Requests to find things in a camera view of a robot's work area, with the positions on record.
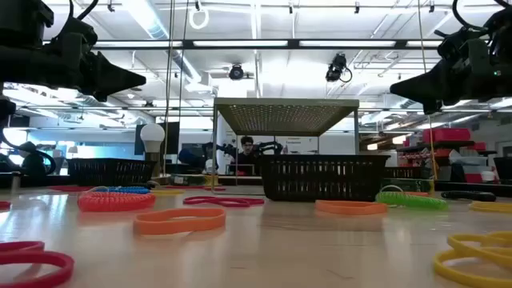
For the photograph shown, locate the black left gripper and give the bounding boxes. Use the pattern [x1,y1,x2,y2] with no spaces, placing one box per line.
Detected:
[15,44,147,102]

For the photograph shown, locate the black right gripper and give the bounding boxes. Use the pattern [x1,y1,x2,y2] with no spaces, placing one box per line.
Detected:
[390,59,499,115]

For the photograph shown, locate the green coil wrist band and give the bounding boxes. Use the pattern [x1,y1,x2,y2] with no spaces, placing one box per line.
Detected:
[374,184,450,212]

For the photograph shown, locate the blue coil wrist band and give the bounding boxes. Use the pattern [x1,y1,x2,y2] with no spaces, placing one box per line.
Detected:
[106,186,152,195]

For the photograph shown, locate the red coil wrist band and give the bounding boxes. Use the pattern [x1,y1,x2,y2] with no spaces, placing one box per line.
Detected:
[77,191,157,213]

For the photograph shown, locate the yellow rubber band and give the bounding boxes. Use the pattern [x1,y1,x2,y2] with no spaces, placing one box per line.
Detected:
[469,201,512,214]
[149,189,186,197]
[433,230,512,288]

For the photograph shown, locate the storage rack with assorted bins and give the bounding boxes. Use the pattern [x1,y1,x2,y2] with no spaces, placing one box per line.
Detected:
[397,126,499,185]

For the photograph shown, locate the white bulb lamp wooden base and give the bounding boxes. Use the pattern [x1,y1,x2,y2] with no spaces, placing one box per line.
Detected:
[138,122,171,187]

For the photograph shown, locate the dark monitor screen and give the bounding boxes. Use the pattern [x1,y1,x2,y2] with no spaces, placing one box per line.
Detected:
[493,156,512,182]

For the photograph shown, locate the person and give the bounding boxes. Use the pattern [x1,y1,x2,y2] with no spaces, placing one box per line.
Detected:
[235,135,261,177]
[15,140,48,178]

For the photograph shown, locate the yellow green crayon box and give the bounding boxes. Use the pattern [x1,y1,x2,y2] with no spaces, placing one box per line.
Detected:
[170,173,220,187]

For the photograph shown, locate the pale green perforated shelf riser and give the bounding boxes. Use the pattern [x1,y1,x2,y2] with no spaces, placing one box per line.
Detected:
[213,97,361,198]

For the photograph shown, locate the yellow hanging cable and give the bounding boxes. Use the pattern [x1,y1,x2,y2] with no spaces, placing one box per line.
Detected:
[417,0,439,195]

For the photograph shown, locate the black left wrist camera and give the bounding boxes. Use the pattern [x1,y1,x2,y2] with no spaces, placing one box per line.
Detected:
[58,18,99,61]

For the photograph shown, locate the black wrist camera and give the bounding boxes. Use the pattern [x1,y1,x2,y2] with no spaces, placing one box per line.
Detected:
[434,27,492,61]
[58,18,99,61]

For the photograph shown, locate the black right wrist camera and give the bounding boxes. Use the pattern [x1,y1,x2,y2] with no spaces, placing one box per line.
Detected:
[434,27,492,61]

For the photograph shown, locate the thin grey hanging cable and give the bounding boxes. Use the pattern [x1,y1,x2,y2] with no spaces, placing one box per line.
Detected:
[178,0,190,177]
[162,0,176,177]

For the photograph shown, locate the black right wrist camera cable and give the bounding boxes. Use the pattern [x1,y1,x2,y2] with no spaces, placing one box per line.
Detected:
[451,0,512,32]

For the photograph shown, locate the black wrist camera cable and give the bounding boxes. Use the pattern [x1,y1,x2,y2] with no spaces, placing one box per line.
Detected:
[54,0,100,33]
[451,0,512,32]

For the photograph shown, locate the black left wrist camera cable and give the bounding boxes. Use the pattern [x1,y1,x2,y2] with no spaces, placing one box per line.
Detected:
[54,0,100,33]

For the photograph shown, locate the dark wall panel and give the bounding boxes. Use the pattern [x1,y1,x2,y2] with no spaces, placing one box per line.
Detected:
[134,121,181,157]

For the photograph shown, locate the black overhead frame bar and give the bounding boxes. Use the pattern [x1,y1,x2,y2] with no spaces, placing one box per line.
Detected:
[42,38,512,50]

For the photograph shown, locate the black ceiling camera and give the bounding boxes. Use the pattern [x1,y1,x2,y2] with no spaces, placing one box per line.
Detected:
[228,63,246,82]
[325,52,354,84]

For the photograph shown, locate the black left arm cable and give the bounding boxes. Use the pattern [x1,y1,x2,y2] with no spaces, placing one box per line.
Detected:
[0,98,58,177]

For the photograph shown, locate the white hanging ring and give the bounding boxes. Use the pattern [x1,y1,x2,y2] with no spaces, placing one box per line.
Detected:
[188,6,210,30]

